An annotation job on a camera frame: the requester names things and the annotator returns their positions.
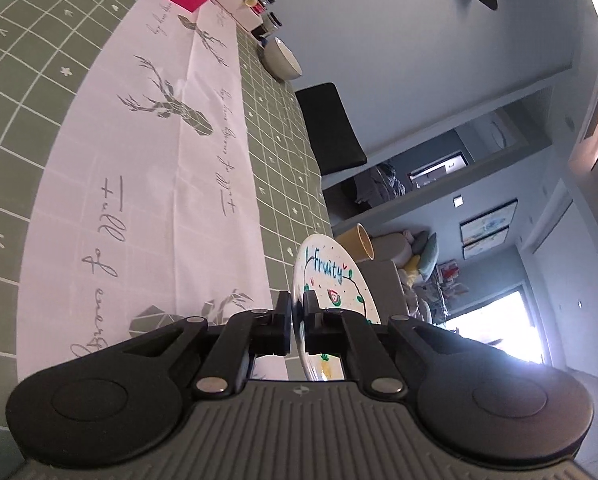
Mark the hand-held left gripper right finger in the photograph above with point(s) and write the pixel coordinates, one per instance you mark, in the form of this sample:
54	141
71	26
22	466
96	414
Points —
310	330

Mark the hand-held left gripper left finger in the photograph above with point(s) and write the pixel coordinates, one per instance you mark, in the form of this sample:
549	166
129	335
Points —
285	330

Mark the white fruit-print plate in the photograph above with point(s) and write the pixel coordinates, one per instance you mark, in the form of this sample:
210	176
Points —
329	270

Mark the cream sofa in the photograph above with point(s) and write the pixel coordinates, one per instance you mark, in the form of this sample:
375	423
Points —
384	270

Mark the yellow paper cup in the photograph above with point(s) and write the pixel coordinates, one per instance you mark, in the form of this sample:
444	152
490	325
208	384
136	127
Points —
351	242

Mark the yellow cushion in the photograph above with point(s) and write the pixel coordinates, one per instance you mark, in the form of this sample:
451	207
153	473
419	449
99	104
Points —
413	266

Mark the blue cushion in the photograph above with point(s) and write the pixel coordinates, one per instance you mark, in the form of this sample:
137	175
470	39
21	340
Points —
429	255

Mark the bed with clothes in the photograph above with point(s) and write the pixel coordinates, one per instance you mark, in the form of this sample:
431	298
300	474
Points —
379	180

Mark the green checked tablecloth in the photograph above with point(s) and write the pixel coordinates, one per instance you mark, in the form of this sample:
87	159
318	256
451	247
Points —
279	160

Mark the bright window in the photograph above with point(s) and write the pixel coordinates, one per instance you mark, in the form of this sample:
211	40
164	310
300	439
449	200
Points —
494	325

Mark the white deer-print table runner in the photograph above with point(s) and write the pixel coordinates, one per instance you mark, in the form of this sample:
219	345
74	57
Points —
154	185

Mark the black chair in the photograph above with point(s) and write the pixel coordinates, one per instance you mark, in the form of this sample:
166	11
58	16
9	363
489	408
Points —
329	130

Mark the white ceramic bowl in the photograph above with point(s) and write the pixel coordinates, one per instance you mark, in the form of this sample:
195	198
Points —
279	60

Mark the dark glass jar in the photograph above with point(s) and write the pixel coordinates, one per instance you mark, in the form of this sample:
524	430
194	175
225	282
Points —
273	22

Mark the white storage box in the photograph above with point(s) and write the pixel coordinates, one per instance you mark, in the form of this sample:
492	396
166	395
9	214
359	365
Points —
226	2
249	20

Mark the red label jar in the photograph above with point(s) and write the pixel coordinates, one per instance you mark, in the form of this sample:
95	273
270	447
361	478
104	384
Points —
267	1

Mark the large framed wall picture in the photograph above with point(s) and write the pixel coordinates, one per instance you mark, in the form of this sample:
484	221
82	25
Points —
489	217
484	247

